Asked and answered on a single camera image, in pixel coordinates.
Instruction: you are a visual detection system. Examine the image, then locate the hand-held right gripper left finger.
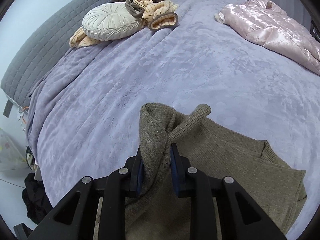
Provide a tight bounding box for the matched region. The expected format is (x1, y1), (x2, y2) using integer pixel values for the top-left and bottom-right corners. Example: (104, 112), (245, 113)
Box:
(26, 147), (145, 240)

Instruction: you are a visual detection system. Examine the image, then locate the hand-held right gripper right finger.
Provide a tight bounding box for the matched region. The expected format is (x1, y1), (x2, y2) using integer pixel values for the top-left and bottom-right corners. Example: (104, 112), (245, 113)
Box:
(170, 143), (287, 240)

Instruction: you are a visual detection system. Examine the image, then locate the olive brown knit sweater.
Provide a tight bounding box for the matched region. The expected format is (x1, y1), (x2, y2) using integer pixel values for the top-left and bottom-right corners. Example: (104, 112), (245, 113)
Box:
(94, 102), (307, 240)

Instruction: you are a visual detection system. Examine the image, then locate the lavender plush blanket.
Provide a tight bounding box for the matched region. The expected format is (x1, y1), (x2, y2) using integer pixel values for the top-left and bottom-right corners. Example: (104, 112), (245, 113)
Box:
(26, 0), (320, 240)

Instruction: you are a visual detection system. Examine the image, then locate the black clothing pile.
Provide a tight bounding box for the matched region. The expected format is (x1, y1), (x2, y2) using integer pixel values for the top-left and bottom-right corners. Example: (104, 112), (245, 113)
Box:
(22, 172), (54, 225)

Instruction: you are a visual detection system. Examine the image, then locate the clear plastic bag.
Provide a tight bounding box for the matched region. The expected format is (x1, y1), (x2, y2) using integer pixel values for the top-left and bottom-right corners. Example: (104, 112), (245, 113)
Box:
(0, 127), (27, 173)

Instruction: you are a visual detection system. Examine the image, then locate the round grey pleated cushion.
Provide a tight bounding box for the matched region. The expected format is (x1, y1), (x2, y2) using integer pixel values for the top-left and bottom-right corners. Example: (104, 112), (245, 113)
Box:
(82, 2), (143, 41)

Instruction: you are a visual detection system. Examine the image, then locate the beige striped fleece robe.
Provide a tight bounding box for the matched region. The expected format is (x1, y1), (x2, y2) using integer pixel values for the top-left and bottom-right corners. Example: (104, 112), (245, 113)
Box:
(69, 0), (180, 49)

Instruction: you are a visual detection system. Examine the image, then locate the grey quilted headboard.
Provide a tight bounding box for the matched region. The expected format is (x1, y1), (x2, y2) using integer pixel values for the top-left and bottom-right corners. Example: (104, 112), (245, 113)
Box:
(0, 0), (127, 107)

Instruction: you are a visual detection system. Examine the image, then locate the pink satin quilted jacket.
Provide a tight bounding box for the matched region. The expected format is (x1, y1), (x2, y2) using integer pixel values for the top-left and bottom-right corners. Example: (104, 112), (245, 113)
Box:
(214, 0), (320, 75)

